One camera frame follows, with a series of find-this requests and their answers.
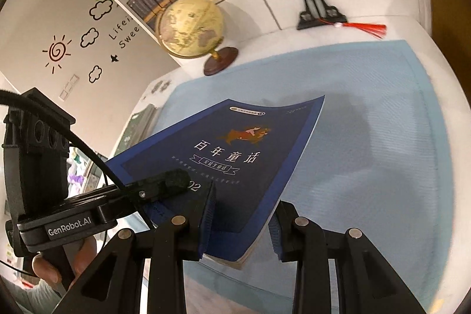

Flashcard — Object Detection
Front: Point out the white wall switch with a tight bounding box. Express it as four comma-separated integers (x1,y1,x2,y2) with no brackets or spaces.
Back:
58,73,80,101

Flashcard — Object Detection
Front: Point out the person's left forearm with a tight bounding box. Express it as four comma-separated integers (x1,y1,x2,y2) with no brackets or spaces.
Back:
0,273,65,314

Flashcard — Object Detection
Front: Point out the row of dark shelf books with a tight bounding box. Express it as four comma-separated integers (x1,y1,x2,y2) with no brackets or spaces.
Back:
127,0,177,31

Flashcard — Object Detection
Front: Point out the yellow desk globe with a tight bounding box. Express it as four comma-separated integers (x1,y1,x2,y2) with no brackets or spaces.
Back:
155,0,240,76

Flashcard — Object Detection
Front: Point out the red tassel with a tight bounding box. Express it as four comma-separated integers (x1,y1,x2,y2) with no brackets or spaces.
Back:
319,19,388,41

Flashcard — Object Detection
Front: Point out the navy fox cover book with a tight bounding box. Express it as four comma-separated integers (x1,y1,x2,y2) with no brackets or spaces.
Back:
106,95,326,270

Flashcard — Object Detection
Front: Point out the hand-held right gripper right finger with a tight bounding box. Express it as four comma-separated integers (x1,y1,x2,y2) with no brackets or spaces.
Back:
268,201,428,314

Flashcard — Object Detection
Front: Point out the lettering wall sticker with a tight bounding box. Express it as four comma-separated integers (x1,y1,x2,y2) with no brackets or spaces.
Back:
108,14,145,50

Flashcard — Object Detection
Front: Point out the blue textured mat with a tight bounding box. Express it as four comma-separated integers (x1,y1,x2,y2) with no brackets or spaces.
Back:
110,39,455,314

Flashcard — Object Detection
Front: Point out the pile of books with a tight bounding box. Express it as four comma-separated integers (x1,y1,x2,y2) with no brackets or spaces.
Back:
115,102,160,154

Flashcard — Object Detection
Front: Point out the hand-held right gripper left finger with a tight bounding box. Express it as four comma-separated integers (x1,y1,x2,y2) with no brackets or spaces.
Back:
60,182,218,314

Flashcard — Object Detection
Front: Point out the sun wall sticker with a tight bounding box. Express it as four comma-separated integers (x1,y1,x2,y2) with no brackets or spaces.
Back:
42,34,73,75

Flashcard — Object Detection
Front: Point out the person's left hand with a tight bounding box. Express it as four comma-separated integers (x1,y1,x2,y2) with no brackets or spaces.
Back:
31,236,98,292

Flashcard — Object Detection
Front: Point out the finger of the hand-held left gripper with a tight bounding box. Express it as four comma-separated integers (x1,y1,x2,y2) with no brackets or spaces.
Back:
109,169,192,212

